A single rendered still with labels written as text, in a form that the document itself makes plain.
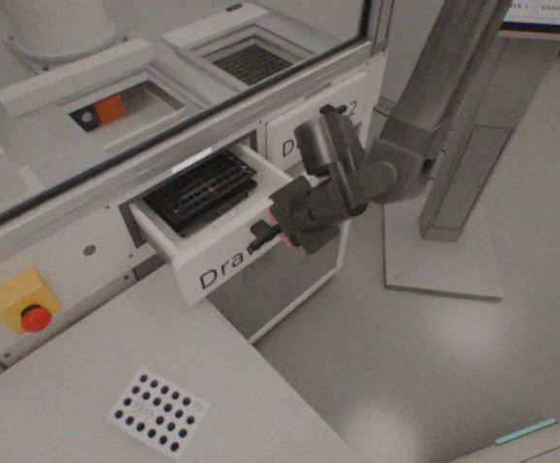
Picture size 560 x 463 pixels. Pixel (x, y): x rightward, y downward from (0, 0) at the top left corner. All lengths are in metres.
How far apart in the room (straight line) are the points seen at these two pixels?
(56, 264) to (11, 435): 0.25
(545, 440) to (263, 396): 0.85
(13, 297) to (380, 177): 0.51
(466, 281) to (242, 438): 1.30
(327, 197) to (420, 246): 1.35
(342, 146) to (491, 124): 1.03
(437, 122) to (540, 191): 1.93
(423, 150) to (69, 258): 0.54
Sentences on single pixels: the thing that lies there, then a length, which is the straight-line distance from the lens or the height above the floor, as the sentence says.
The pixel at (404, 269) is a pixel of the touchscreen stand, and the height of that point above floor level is 0.03.
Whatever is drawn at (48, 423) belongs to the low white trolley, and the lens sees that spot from 0.75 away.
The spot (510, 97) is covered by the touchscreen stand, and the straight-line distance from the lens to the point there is 1.44.
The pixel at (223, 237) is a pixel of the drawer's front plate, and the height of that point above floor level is 0.93.
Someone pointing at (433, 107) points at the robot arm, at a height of 1.17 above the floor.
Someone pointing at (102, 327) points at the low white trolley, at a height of 0.76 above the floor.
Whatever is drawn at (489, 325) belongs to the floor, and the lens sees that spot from 1.75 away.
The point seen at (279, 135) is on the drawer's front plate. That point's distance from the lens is 0.83.
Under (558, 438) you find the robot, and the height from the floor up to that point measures 0.28.
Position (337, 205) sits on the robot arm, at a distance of 0.48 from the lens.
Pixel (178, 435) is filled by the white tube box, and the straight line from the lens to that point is 0.64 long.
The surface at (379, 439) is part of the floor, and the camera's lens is 1.47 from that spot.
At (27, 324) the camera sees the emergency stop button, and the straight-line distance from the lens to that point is 0.67.
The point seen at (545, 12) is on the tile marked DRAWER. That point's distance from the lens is 1.25.
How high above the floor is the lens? 1.40
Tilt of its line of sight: 51 degrees down
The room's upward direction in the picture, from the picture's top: straight up
